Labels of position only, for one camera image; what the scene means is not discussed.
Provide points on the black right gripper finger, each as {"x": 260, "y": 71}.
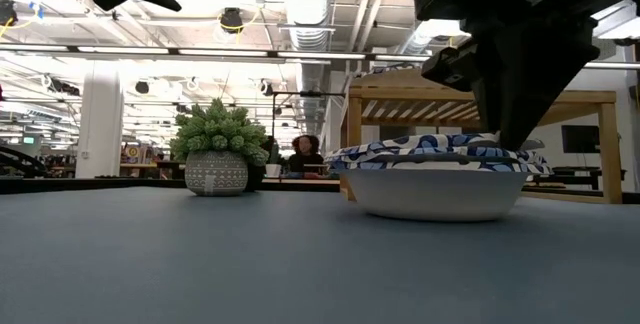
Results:
{"x": 530, "y": 64}

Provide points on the wooden slatted shelf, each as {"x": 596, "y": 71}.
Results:
{"x": 400, "y": 95}

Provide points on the black ceiling-mounted device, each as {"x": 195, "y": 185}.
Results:
{"x": 231, "y": 19}
{"x": 142, "y": 87}
{"x": 7, "y": 13}
{"x": 266, "y": 88}

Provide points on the black background table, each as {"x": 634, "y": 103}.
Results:
{"x": 575, "y": 170}

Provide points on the white structural column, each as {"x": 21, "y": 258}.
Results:
{"x": 100, "y": 124}

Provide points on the colourful target board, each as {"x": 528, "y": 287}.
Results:
{"x": 132, "y": 154}

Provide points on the green lit sign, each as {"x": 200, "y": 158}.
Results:
{"x": 28, "y": 140}

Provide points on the pale succulent in grey pot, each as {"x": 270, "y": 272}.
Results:
{"x": 216, "y": 174}

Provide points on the white cup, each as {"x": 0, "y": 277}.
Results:
{"x": 273, "y": 170}

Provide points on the mixed succulents in black pot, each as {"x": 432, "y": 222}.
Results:
{"x": 255, "y": 179}

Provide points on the person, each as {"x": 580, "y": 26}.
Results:
{"x": 305, "y": 161}

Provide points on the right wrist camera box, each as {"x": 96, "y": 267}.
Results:
{"x": 450, "y": 69}

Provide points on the black wall monitor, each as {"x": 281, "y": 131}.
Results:
{"x": 580, "y": 139}

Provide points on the suspended linear light rail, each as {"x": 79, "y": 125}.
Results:
{"x": 225, "y": 52}

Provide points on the silver ventilation duct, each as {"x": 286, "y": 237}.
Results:
{"x": 307, "y": 4}
{"x": 415, "y": 39}

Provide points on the black table edge rail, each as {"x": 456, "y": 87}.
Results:
{"x": 100, "y": 185}

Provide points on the black curved frame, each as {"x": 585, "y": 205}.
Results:
{"x": 22, "y": 161}

